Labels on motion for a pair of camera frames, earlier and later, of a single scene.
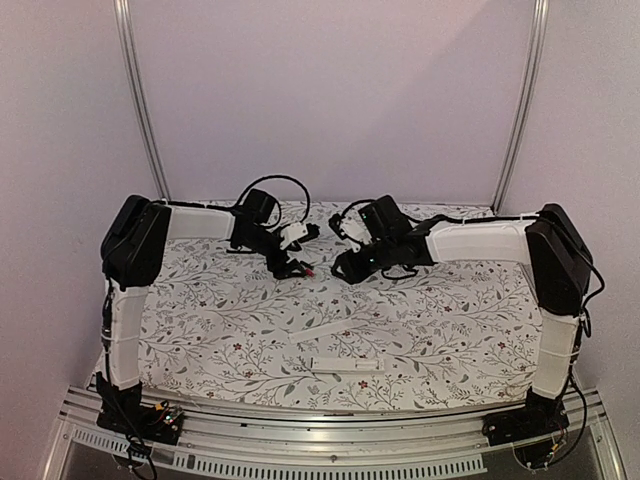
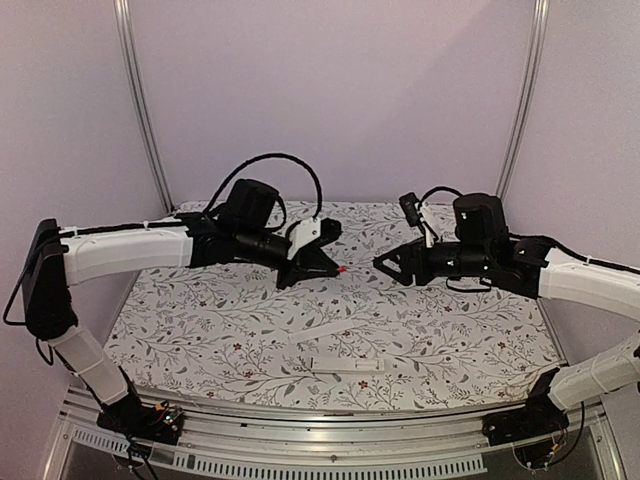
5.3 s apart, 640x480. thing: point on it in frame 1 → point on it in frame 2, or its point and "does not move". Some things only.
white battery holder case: (347, 365) does not move
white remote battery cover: (312, 332) does not move
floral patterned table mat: (219, 326) does not move
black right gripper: (353, 272) → (407, 252)
